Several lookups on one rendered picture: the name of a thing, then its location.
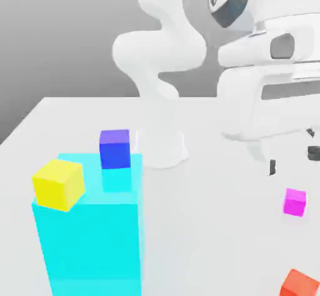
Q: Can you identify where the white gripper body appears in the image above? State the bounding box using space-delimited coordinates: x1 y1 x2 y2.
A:
216 63 320 142

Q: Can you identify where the small magenta cube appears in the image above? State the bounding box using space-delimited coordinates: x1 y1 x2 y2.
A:
282 188 307 218

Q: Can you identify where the small blue cube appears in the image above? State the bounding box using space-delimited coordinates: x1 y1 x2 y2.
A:
99 129 131 170

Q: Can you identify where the small orange cube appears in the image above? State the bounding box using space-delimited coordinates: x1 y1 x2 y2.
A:
279 268 320 296

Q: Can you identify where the small yellow cube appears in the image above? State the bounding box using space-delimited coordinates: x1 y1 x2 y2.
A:
31 158 86 213

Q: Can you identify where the large cyan box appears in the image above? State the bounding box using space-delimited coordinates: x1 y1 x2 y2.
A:
31 152 144 296

